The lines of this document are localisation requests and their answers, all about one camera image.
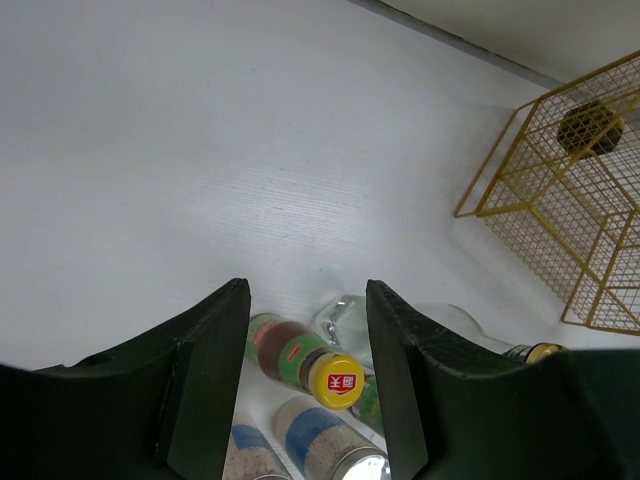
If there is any brown sauce bottle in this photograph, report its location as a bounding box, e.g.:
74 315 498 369
349 375 385 437
245 313 365 410

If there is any brown sauce bottle near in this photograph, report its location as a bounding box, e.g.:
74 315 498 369
349 375 385 437

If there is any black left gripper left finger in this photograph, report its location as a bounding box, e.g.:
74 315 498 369
1 278 250 479

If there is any gold wire basket rack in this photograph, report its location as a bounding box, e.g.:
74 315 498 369
454 53 639 335

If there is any glass oil bottle dark liquid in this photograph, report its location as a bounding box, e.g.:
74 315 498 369
555 74 637 158

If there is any brown sauce bottle far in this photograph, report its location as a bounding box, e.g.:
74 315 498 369
245 313 365 410

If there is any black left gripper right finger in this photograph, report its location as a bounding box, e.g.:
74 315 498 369
366 280 639 479

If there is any spice jar silver lid left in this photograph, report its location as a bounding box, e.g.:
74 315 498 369
222 412 292 480

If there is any spice jar silver lid right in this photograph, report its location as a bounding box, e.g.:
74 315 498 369
273 395 391 480

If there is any spice jar silver lid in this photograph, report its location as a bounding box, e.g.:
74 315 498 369
273 395 391 480
222 412 292 480

